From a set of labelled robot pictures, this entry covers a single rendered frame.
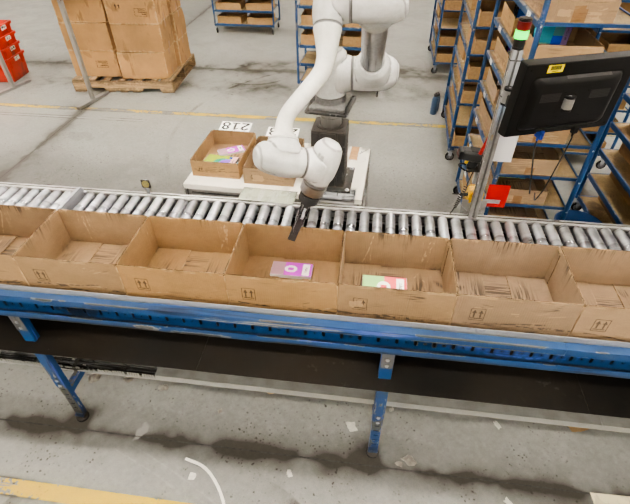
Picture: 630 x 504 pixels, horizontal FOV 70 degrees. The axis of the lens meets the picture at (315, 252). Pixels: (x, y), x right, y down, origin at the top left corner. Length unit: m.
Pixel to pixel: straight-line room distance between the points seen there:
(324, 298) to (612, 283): 1.11
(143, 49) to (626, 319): 5.41
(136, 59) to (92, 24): 0.56
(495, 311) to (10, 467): 2.24
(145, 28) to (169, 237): 4.21
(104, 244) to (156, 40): 4.08
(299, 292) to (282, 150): 0.48
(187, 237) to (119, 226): 0.28
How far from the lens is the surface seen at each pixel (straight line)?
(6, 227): 2.35
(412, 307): 1.57
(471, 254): 1.81
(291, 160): 1.47
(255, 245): 1.84
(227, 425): 2.44
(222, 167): 2.62
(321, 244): 1.78
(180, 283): 1.67
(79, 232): 2.15
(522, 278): 1.92
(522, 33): 2.05
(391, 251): 1.78
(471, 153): 2.26
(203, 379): 2.26
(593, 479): 2.60
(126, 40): 6.07
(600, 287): 2.03
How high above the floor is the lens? 2.12
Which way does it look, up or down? 41 degrees down
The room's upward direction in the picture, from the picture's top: 1 degrees counter-clockwise
